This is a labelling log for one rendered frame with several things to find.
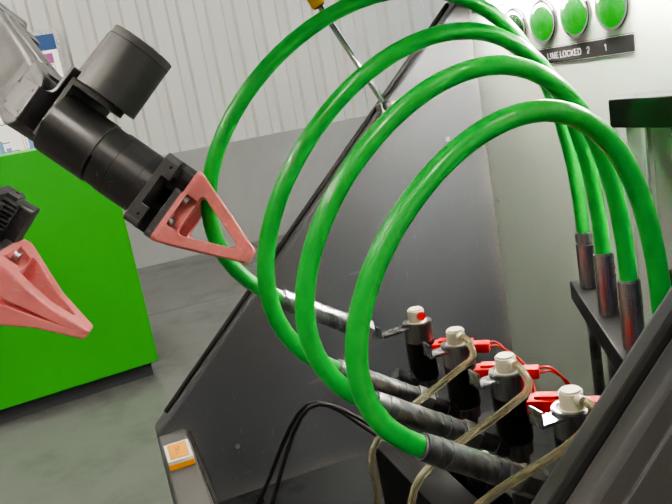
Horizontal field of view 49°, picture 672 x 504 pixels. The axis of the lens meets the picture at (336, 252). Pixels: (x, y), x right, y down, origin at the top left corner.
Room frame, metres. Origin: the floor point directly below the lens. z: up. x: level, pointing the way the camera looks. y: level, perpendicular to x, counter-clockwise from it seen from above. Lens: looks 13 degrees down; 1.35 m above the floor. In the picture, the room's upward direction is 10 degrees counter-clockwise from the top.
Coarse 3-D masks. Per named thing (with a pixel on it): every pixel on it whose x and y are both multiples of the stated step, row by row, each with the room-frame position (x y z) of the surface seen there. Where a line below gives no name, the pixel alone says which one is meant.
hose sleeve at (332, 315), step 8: (288, 296) 0.64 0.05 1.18; (288, 304) 0.64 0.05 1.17; (320, 304) 0.65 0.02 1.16; (320, 312) 0.65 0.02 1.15; (328, 312) 0.65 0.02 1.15; (336, 312) 0.65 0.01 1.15; (344, 312) 0.66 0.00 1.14; (320, 320) 0.65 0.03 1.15; (328, 320) 0.65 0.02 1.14; (336, 320) 0.65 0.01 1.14; (344, 320) 0.65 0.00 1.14; (336, 328) 0.65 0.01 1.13; (344, 328) 0.65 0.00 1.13
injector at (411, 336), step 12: (408, 324) 0.67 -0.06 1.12; (420, 324) 0.67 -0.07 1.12; (408, 336) 0.67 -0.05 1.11; (420, 336) 0.67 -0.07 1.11; (432, 336) 0.67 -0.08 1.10; (408, 348) 0.68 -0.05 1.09; (420, 348) 0.67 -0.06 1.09; (420, 360) 0.67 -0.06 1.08; (432, 360) 0.67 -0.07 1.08; (396, 372) 0.67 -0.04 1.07; (408, 372) 0.68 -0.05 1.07; (420, 372) 0.67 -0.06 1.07; (432, 372) 0.67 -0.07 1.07; (420, 384) 0.67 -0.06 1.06; (432, 384) 0.67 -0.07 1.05
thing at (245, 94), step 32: (352, 0) 0.67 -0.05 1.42; (384, 0) 0.68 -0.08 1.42; (448, 0) 0.70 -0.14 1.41; (480, 0) 0.71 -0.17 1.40; (512, 32) 0.72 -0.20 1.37; (544, 96) 0.73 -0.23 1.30; (224, 128) 0.63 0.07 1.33; (576, 160) 0.73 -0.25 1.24; (576, 192) 0.73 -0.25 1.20; (576, 224) 0.74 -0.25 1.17; (256, 288) 0.63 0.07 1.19
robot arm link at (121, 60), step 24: (96, 48) 0.69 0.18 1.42; (120, 48) 0.64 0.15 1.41; (144, 48) 0.64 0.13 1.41; (72, 72) 0.67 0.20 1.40; (96, 72) 0.63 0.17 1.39; (120, 72) 0.63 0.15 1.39; (144, 72) 0.64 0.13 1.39; (24, 96) 0.67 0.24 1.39; (48, 96) 0.67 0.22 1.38; (120, 96) 0.63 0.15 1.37; (144, 96) 0.65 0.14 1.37; (24, 120) 0.66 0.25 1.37
